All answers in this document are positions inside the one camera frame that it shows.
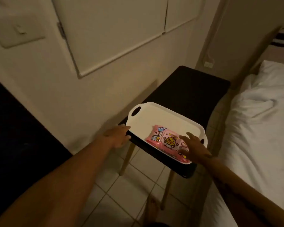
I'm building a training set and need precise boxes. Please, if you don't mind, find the person's right hand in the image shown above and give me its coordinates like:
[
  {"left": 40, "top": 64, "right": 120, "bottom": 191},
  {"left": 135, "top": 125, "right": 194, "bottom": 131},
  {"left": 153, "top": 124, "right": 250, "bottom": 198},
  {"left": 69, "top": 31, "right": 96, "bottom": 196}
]
[{"left": 177, "top": 132, "right": 213, "bottom": 165}]

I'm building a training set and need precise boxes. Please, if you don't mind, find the person's left hand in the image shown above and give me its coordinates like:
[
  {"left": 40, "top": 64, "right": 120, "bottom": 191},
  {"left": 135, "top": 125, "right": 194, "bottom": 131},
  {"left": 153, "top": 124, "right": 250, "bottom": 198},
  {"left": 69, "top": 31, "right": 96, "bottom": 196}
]
[{"left": 102, "top": 125, "right": 132, "bottom": 149}]

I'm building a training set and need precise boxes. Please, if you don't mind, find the person's right forearm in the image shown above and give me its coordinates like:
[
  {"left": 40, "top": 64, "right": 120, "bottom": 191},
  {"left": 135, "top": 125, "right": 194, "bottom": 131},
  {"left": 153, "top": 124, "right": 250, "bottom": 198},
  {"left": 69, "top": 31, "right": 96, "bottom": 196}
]
[{"left": 202, "top": 155, "right": 284, "bottom": 227}]

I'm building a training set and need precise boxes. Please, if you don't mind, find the person's left forearm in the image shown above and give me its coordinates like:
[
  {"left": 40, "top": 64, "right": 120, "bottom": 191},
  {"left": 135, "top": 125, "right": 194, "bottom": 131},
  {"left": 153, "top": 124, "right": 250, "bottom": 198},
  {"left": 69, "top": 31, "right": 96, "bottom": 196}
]
[{"left": 0, "top": 136, "right": 112, "bottom": 227}]

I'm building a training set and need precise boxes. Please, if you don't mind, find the pink cartoon wet wipes packet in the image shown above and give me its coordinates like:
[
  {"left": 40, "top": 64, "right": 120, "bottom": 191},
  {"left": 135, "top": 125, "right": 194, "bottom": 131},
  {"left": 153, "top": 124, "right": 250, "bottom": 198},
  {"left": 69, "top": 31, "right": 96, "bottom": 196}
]
[{"left": 145, "top": 125, "right": 192, "bottom": 163}]

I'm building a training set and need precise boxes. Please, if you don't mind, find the black table with wooden legs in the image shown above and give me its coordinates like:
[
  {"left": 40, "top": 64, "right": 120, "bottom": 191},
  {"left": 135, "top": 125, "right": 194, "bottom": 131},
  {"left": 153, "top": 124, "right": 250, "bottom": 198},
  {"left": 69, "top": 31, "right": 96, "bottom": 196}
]
[{"left": 118, "top": 66, "right": 231, "bottom": 210}]

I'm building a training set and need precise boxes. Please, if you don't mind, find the bed with white sheet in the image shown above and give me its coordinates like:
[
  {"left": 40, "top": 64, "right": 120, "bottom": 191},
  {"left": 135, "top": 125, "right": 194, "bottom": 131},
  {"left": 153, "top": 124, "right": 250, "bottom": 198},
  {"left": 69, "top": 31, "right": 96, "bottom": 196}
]
[{"left": 199, "top": 60, "right": 284, "bottom": 227}]

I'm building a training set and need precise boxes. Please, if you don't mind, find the dark furniture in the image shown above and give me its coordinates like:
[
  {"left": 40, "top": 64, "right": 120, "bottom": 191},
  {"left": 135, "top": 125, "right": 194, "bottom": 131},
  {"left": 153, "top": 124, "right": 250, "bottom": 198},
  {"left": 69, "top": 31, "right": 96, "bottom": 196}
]
[{"left": 0, "top": 73, "right": 73, "bottom": 224}]

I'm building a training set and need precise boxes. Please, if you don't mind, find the wide white cabinet door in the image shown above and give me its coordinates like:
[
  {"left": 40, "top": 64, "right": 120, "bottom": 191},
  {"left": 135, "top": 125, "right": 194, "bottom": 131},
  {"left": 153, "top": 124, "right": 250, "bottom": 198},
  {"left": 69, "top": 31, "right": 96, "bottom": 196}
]
[{"left": 50, "top": 0, "right": 169, "bottom": 78}]

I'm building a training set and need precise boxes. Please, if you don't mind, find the white pillow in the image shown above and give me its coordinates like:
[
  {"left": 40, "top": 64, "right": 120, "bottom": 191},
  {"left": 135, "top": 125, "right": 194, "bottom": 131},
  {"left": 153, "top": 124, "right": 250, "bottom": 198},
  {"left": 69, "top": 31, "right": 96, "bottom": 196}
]
[{"left": 257, "top": 60, "right": 284, "bottom": 93}]

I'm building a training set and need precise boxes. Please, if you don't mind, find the metal door hinge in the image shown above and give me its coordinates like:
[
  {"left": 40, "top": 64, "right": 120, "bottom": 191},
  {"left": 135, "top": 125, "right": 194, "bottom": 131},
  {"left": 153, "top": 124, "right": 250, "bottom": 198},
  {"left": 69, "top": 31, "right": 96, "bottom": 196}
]
[{"left": 57, "top": 22, "right": 67, "bottom": 40}]

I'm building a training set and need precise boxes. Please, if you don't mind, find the wooden headboard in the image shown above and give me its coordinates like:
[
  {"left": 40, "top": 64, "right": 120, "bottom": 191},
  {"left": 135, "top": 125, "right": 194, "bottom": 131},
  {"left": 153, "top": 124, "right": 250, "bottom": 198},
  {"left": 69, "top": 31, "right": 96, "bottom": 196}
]
[{"left": 230, "top": 25, "right": 284, "bottom": 92}]

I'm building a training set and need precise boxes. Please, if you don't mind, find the narrow white cabinet door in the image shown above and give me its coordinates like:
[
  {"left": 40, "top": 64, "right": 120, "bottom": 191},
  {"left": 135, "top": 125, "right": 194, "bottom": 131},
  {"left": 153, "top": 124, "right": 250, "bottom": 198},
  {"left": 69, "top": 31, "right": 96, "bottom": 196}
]
[{"left": 165, "top": 0, "right": 206, "bottom": 33}]

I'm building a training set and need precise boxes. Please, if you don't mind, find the dark striped cloth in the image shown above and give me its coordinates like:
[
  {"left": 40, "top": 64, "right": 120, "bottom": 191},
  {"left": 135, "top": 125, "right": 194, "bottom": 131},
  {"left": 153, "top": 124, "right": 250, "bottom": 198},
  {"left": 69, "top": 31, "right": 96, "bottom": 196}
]
[{"left": 270, "top": 32, "right": 284, "bottom": 49}]

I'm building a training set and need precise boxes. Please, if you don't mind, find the white plastic tray with handles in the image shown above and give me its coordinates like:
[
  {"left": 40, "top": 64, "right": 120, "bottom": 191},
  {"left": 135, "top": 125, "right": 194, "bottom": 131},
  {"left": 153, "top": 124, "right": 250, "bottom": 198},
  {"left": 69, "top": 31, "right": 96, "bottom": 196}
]
[{"left": 128, "top": 102, "right": 208, "bottom": 165}]

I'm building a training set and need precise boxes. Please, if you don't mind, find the white wall switch plate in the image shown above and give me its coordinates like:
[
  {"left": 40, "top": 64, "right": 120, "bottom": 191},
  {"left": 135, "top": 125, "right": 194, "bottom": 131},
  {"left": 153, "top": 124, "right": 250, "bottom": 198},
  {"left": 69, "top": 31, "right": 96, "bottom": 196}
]
[{"left": 0, "top": 15, "right": 46, "bottom": 49}]

